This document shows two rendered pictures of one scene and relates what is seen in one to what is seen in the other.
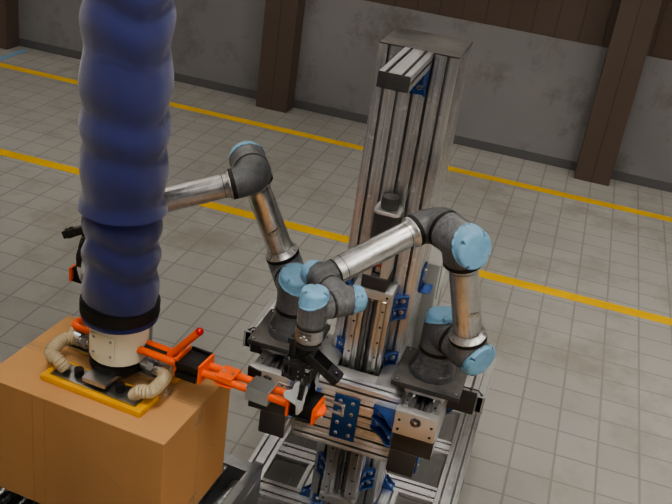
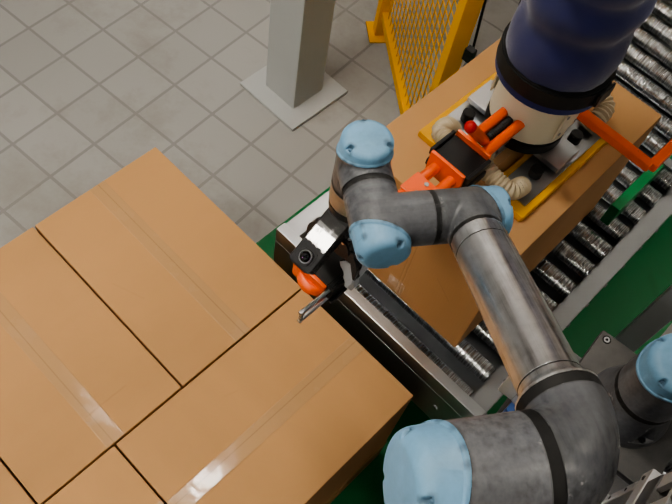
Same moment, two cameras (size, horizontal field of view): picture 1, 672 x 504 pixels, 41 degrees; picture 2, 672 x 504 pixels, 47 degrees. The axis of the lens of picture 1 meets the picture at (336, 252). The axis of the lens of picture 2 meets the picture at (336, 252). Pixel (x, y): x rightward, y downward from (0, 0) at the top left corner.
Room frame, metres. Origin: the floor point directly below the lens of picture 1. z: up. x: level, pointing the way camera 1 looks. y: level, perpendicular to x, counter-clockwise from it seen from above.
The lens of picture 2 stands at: (2.18, -0.60, 2.35)
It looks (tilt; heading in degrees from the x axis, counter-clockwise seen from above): 60 degrees down; 105
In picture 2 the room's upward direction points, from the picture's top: 13 degrees clockwise
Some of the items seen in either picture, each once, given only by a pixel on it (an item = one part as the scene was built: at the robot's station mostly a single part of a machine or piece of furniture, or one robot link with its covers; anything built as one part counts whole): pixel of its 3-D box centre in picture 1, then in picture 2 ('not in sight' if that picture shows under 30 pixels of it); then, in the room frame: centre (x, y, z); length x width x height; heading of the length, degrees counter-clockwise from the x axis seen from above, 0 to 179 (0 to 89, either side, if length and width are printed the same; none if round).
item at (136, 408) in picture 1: (99, 383); (486, 103); (2.11, 0.62, 1.07); 0.34 x 0.10 x 0.05; 71
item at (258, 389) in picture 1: (261, 390); not in sight; (2.05, 0.15, 1.17); 0.07 x 0.07 x 0.04; 71
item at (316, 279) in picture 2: (304, 406); (325, 266); (2.00, 0.02, 1.18); 0.08 x 0.07 x 0.05; 71
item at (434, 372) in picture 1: (434, 358); not in sight; (2.48, -0.37, 1.09); 0.15 x 0.15 x 0.10
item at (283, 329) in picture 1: (291, 318); (637, 399); (2.59, 0.11, 1.09); 0.15 x 0.15 x 0.10
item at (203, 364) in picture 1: (193, 364); (457, 162); (2.12, 0.35, 1.18); 0.10 x 0.08 x 0.06; 161
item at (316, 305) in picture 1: (313, 307); (362, 162); (2.02, 0.04, 1.48); 0.09 x 0.08 x 0.11; 126
